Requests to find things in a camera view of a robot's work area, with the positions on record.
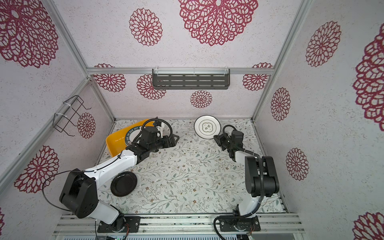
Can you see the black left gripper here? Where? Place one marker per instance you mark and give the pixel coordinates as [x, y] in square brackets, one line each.
[167, 144]

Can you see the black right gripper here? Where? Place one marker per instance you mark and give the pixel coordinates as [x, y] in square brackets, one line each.
[221, 138]

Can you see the small white clover-emblem plate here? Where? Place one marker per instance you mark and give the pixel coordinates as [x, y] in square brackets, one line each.
[206, 127]

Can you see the small green-rim lettered plate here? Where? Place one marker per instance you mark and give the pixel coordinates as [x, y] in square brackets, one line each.
[132, 134]

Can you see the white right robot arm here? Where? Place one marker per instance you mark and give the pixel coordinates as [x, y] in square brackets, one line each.
[261, 177]

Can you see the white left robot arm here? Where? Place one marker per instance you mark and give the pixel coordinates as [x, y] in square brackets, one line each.
[80, 191]

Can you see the black plate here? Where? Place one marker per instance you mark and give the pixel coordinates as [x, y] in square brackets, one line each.
[123, 184]

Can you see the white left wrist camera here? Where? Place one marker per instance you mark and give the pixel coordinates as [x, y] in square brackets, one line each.
[160, 130]

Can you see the grey slotted wall shelf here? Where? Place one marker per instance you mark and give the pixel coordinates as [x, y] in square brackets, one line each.
[194, 79]

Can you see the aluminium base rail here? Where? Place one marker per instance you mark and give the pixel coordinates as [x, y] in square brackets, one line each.
[180, 227]

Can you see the black wire wall rack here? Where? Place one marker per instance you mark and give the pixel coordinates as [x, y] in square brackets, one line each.
[62, 120]

